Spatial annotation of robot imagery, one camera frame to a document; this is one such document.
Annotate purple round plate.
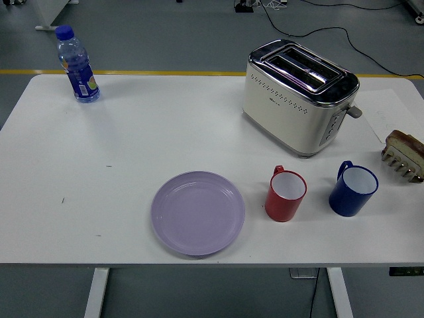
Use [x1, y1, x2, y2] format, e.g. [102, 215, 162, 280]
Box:
[150, 170, 246, 257]

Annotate cream and chrome toaster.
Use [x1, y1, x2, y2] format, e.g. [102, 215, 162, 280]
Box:
[241, 38, 364, 159]

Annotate bread slice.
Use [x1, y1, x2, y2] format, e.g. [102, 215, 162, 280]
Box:
[384, 129, 424, 160]

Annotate red mug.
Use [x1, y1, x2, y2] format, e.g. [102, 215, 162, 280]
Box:
[264, 164, 308, 223]

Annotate blue mug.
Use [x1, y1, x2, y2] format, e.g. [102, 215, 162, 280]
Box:
[328, 160, 380, 218]

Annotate blue plastic water bottle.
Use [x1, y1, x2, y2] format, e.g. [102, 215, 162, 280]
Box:
[54, 25, 101, 104]

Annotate white paper sheet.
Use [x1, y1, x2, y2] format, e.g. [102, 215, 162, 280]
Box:
[354, 87, 424, 144]

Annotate white table leg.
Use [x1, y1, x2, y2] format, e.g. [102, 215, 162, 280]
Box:
[83, 267, 110, 318]
[326, 267, 354, 318]

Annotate metal toast rack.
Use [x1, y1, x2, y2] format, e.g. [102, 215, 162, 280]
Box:
[380, 148, 424, 184]

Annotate white desk leg with foot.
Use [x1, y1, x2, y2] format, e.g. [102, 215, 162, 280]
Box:
[34, 0, 80, 31]

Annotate black table control panel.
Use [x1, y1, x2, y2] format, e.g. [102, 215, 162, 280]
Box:
[389, 266, 424, 278]

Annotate clear bracket under table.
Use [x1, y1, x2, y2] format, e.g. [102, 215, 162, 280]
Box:
[290, 267, 321, 280]

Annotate black cable under table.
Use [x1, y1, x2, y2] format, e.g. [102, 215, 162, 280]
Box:
[307, 268, 321, 318]

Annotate white floor cable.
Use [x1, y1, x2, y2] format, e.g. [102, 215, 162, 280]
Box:
[263, 0, 288, 11]

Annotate thin black floor cable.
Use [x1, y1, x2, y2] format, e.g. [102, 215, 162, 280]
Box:
[303, 0, 410, 11]

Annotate white furniture frame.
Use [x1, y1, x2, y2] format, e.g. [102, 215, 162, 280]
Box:
[405, 0, 424, 24]

